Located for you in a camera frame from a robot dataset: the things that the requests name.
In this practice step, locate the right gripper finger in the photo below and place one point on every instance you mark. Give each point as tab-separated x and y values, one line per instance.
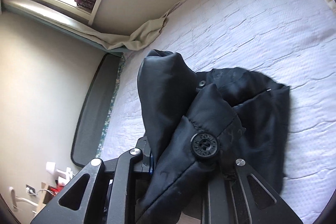
145	165

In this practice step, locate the black padded jacket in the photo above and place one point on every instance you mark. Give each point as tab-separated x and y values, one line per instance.
246	111

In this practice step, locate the beige curtain left side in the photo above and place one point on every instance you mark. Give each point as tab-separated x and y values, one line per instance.
137	40

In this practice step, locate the white quilted bed mattress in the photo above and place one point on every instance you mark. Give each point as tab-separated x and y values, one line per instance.
291	41

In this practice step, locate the dark bed side rail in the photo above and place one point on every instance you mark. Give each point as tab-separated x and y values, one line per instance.
94	112

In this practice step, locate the wall power outlet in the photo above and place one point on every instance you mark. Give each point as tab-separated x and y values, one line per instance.
30	190

